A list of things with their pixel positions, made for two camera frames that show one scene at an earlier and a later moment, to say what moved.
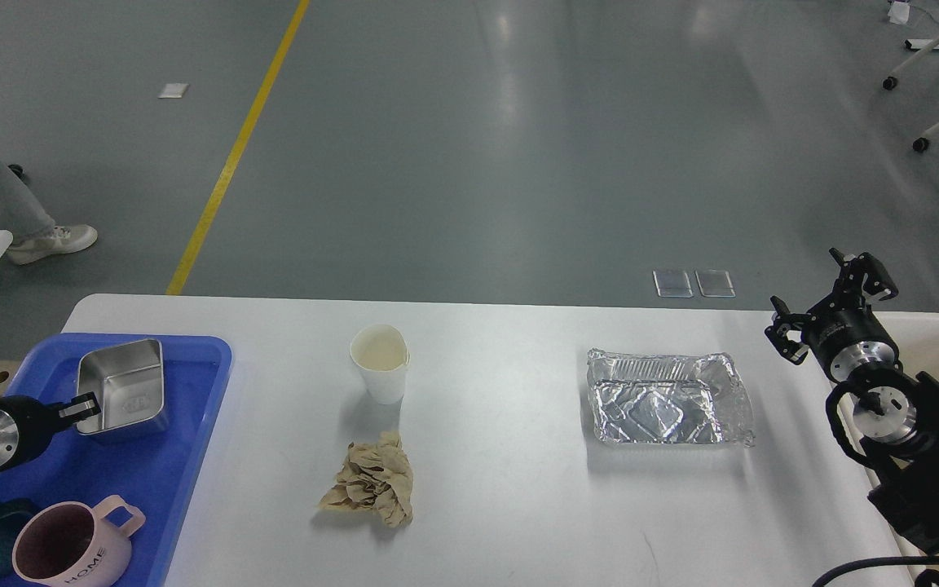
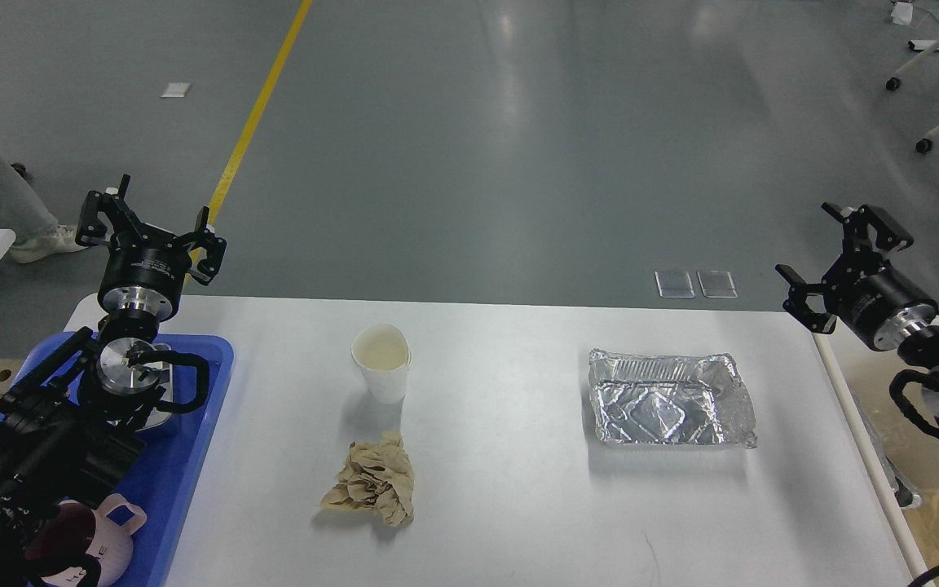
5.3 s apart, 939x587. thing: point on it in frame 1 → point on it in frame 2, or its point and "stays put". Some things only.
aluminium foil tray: (649, 398) stays put
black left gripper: (20, 426) → (144, 267)
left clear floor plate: (672, 283) stays put
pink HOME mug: (70, 544) stays put
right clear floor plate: (715, 283) stays put
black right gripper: (844, 333) → (863, 290)
